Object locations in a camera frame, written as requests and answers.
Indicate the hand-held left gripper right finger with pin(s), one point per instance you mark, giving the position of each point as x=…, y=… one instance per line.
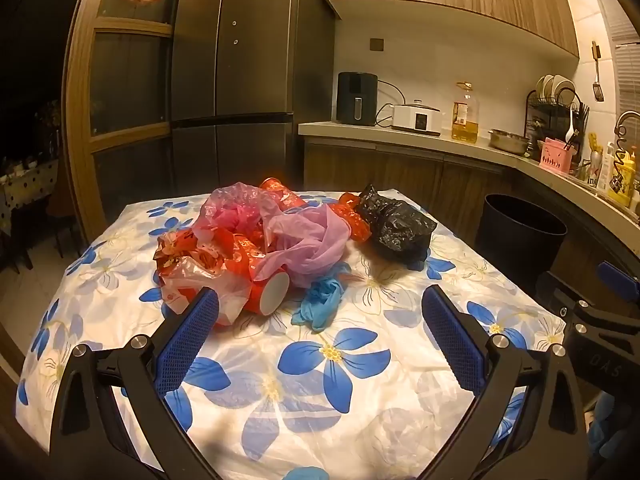
x=452, y=340

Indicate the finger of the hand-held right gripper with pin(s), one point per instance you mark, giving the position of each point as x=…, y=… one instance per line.
x=615, y=275
x=552, y=282

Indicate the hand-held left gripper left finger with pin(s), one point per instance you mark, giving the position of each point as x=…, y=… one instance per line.
x=192, y=340

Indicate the black trash bin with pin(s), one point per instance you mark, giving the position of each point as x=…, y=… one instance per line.
x=520, y=245

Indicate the clear plastic bag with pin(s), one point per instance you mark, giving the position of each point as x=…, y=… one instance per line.
x=220, y=285

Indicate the blue disposable glove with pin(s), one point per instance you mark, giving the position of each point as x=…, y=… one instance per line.
x=320, y=302

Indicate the pink plastic bag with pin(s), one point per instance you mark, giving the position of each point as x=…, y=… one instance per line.
x=235, y=210

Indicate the person's right hand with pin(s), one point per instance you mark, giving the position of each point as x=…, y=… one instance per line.
x=602, y=425

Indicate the yellow detergent bottle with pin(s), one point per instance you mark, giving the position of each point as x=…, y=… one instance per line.
x=621, y=180

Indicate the white plastic bottle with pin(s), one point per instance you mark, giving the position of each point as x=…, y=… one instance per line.
x=605, y=170

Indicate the silver drink can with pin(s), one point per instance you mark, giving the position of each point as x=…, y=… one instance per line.
x=592, y=170

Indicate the black plastic bag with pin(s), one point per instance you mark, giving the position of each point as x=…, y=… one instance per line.
x=395, y=230

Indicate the pink utensil holder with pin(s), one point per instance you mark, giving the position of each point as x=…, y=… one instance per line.
x=556, y=157

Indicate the blue floral tablecloth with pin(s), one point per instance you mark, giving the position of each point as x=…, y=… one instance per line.
x=325, y=360

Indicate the steel basin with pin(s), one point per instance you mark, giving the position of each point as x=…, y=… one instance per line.
x=507, y=142

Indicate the white ladle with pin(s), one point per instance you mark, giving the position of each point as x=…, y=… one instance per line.
x=570, y=130

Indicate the steel kitchen faucet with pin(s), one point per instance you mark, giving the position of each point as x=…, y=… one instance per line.
x=622, y=120

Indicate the black dish rack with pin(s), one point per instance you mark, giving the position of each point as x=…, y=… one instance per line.
x=555, y=105

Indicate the wooden lower cabinets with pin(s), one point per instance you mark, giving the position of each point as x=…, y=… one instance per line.
x=400, y=170

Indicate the cooking oil bottle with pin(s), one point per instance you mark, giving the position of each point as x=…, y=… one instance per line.
x=465, y=120

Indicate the hanging metal spatula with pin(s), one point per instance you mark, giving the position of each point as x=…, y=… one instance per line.
x=597, y=90

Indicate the window blinds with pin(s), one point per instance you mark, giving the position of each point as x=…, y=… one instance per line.
x=627, y=70

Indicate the white rice cooker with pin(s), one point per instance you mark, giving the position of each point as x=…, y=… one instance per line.
x=417, y=120

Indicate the dotted cloth dining table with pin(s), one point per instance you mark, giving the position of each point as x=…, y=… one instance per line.
x=30, y=180

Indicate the grey kitchen counter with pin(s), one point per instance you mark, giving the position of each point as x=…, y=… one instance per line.
x=350, y=130

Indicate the black air fryer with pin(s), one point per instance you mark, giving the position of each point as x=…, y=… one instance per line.
x=356, y=97

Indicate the dark grey refrigerator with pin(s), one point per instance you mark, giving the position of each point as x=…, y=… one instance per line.
x=250, y=85

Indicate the wooden glass door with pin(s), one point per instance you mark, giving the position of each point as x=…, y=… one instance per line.
x=130, y=85

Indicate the dark wall socket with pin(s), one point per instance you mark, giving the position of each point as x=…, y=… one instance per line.
x=377, y=44

